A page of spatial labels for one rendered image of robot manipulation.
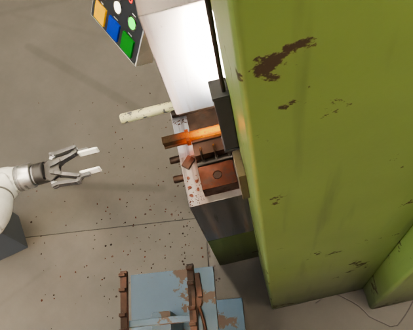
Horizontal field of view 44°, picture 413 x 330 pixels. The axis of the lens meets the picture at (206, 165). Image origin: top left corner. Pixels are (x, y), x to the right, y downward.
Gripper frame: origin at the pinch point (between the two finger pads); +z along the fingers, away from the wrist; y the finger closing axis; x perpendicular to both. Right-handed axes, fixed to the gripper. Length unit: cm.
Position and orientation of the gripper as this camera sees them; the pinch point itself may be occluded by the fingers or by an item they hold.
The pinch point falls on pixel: (91, 160)
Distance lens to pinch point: 180.9
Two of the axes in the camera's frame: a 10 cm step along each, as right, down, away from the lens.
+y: 2.0, 8.9, -4.2
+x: -1.4, -4.0, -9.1
